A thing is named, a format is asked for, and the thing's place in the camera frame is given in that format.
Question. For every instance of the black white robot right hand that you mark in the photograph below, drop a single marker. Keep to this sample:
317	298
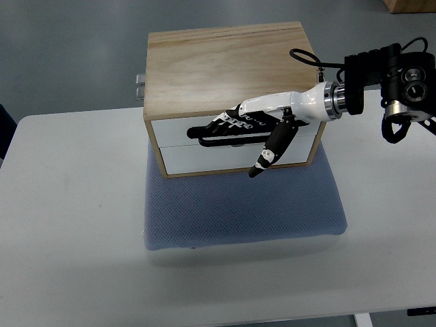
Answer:
323	103

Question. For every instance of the black drawer handle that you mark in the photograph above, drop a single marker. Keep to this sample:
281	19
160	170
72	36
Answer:
238	133

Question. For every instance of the white drawer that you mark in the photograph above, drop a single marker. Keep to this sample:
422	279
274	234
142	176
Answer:
173	132

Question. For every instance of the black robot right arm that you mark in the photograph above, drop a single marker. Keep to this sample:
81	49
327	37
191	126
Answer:
407	82

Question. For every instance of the wooden drawer cabinet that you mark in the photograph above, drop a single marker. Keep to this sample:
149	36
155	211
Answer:
203	72

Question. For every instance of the blue grey cushion mat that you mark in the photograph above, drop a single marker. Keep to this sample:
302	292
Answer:
226	209

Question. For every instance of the metal clamp behind cabinet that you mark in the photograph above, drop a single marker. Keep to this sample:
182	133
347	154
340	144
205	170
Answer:
140	86

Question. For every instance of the cardboard box corner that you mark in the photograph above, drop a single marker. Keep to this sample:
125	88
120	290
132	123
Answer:
410	6

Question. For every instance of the white table leg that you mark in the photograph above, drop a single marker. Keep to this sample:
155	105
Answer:
363	320

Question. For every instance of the black table control panel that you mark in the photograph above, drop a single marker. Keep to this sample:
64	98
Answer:
421	311

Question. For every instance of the dark chair edge left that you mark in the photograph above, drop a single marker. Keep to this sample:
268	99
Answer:
8	128

